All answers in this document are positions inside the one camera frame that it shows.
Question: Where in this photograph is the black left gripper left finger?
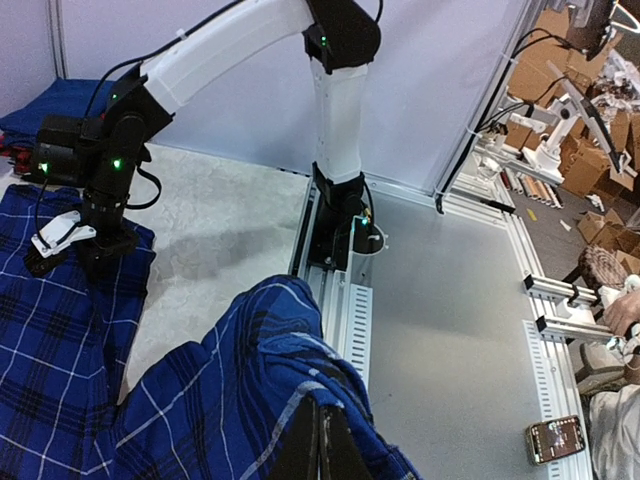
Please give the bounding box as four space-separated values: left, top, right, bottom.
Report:
269 397 320 480

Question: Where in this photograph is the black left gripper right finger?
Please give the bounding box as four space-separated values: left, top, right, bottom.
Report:
319 406 373 480

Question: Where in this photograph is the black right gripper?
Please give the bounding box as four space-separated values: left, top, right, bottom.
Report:
31 74 173 279

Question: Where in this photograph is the blue plaid shirt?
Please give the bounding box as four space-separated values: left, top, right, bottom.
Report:
1 184 418 479

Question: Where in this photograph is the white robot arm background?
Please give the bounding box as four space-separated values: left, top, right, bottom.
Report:
502 62 631 186

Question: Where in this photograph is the blue folded shirt on stack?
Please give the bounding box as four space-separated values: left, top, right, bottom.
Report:
1 78 99 143

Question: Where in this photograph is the cardboard boxes pile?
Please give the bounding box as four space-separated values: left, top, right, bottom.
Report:
504 7 640 271

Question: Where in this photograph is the person's hand at right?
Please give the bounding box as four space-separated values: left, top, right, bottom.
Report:
604 291 640 336

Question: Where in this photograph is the red black folded garment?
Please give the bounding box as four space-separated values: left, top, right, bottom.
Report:
1 132 34 176

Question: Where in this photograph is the smartphone on platform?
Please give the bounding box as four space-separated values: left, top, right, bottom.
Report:
525 415 586 465

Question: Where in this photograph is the round woven stool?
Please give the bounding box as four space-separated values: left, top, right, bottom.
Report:
563 245 629 297

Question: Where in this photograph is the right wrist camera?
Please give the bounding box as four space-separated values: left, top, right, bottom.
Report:
24 210 97 277

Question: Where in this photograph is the aluminium front rail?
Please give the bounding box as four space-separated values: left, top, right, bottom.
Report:
289 180 373 385

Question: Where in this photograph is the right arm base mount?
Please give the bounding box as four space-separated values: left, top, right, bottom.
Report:
307 215 387 271

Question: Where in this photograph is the right wall aluminium profile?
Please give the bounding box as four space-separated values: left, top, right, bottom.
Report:
434 1 546 214

